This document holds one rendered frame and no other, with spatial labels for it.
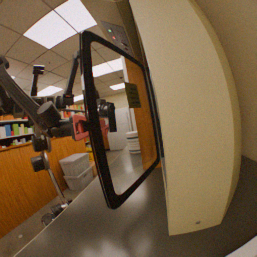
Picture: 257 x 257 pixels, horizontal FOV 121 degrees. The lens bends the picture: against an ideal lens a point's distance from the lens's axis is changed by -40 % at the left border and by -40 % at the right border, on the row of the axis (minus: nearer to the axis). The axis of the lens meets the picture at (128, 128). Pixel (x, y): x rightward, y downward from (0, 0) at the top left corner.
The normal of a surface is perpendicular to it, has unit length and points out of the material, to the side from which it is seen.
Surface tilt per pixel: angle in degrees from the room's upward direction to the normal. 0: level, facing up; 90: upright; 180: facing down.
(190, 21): 90
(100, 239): 0
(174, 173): 90
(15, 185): 90
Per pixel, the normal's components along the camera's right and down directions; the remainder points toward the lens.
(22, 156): 0.97, -0.15
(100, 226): -0.17, -0.98
